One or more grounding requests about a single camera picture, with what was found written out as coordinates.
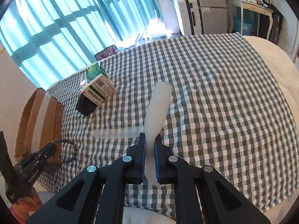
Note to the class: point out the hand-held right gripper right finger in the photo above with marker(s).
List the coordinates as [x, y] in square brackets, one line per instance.
[157, 165]

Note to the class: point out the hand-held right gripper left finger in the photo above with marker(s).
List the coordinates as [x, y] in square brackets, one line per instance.
[141, 165]

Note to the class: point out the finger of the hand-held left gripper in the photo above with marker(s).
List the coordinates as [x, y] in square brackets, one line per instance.
[39, 154]

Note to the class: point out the brown cardboard box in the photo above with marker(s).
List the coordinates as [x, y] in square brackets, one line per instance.
[39, 121]

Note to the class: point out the white plastic bottle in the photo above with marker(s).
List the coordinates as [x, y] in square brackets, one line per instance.
[158, 107]

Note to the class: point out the orange printed cloth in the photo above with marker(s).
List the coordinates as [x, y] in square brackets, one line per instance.
[25, 205]

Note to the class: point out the green medicine box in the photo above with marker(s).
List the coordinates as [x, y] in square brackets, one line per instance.
[98, 86]

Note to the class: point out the dark floral bag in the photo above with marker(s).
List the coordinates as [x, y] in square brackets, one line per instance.
[106, 52]

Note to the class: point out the pack of water bottles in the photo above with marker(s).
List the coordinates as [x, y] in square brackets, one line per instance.
[143, 40]

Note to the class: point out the large clear water jug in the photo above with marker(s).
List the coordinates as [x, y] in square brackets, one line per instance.
[158, 29]

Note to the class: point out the teal curtain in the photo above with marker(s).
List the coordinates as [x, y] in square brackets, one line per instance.
[70, 16]

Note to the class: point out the white suitcase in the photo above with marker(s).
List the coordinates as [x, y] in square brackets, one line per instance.
[186, 16]

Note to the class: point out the grey small fridge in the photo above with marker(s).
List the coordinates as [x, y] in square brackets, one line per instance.
[211, 9]

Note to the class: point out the white desk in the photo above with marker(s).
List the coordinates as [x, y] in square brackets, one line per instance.
[252, 4]

